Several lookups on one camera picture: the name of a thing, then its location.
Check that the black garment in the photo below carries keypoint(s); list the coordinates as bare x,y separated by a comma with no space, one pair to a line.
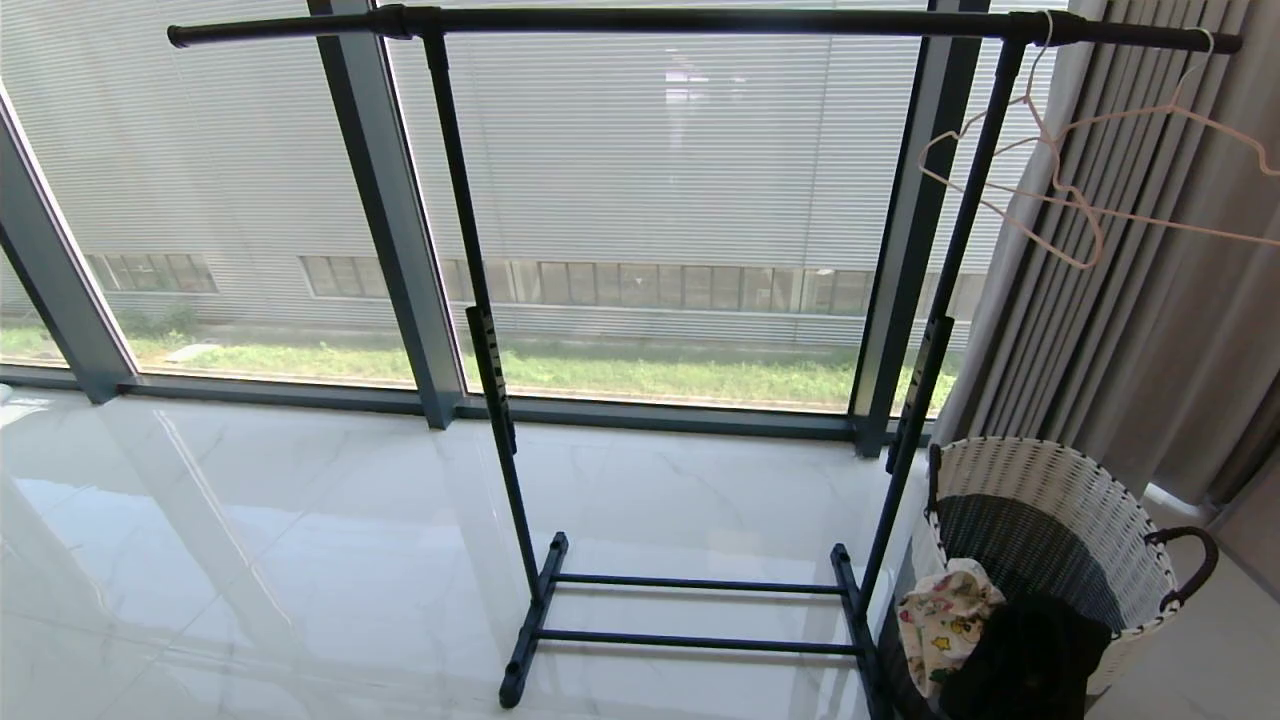
1030,660

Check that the pink clothes hanger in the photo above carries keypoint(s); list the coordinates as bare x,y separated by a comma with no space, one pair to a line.
1173,104
1027,100

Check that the black clothes rack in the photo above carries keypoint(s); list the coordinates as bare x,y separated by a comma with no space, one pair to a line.
700,20

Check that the white laundry basket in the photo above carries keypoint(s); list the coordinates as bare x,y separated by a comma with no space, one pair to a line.
1060,490

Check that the cream printed garment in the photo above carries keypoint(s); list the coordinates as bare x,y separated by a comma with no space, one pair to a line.
945,620

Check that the beige curtain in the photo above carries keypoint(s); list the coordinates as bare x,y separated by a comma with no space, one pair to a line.
1180,330

